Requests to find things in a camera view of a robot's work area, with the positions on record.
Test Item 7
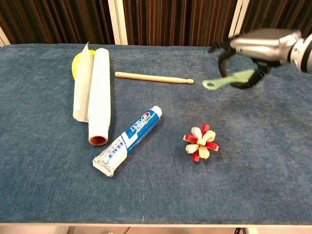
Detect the green plastic spatula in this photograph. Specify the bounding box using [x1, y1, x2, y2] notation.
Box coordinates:
[202, 69, 256, 92]

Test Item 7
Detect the blue white toothpaste tube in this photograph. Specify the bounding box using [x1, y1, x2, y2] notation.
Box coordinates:
[92, 105, 163, 177]

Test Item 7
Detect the white baking paper roll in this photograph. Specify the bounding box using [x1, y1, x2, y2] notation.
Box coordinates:
[72, 41, 112, 146]

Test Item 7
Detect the dark ribbed partition panel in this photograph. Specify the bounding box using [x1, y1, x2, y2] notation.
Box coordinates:
[122, 0, 238, 47]
[241, 0, 312, 39]
[0, 0, 115, 45]

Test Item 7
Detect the white partition post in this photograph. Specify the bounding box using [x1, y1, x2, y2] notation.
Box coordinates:
[0, 25, 12, 47]
[108, 0, 129, 45]
[228, 0, 251, 39]

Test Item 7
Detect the yellow banana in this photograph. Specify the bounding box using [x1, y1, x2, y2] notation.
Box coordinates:
[71, 48, 96, 80]

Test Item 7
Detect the wooden drumstick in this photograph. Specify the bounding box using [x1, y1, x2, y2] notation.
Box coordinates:
[115, 71, 195, 85]

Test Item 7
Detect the blue table cloth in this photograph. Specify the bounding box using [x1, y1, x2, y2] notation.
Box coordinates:
[0, 43, 312, 225]

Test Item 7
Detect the red and beige wooden puzzle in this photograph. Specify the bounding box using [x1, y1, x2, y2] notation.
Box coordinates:
[183, 124, 219, 162]

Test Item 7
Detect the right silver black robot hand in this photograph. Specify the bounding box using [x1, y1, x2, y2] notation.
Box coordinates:
[208, 28, 304, 90]

